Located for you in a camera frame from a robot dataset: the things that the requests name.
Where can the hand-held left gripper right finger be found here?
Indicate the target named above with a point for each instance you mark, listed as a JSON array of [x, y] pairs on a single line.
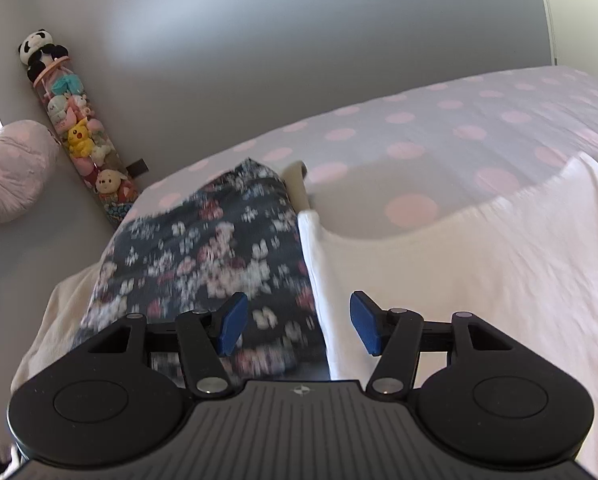
[[365, 322]]

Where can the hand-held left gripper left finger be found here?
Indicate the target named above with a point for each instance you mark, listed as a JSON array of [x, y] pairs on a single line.
[[232, 322]]

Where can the white T-shirt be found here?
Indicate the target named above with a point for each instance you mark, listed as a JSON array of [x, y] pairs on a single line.
[[479, 280]]

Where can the dark floral garment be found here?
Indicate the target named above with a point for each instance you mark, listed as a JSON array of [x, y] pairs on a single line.
[[204, 245]]

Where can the pink polka dot bedspread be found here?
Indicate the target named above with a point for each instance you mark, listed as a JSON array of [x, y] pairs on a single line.
[[429, 125]]

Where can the clear tube of plush toys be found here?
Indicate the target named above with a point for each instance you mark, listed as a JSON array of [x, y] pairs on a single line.
[[86, 145]]

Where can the pale pink quilted pillow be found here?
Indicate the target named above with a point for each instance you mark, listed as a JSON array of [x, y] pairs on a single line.
[[11, 175]]

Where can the panda plush toy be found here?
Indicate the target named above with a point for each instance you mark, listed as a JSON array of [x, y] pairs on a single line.
[[36, 50]]

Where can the small dark wall socket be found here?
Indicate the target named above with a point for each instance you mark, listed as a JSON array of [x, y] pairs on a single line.
[[138, 166]]

